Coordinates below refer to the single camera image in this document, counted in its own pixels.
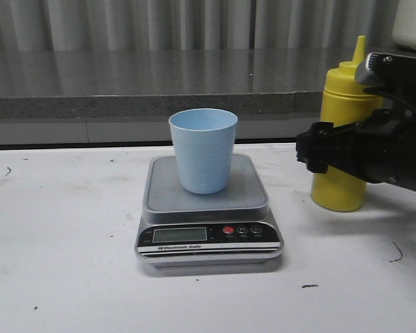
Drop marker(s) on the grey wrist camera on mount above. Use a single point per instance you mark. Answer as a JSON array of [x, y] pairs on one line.
[[393, 74]]

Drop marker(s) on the silver electronic kitchen scale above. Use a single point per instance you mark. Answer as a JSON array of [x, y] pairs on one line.
[[231, 227]]

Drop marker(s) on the white container in background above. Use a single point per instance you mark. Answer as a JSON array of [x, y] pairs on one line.
[[404, 27]]

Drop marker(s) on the yellow squeeze bottle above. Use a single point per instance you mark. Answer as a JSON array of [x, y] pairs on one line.
[[343, 102]]

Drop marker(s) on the grey stone counter ledge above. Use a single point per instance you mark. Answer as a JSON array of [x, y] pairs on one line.
[[105, 98]]

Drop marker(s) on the light blue plastic cup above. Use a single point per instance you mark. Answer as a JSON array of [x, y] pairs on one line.
[[203, 141]]

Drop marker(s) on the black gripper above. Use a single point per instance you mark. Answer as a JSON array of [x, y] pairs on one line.
[[380, 149]]

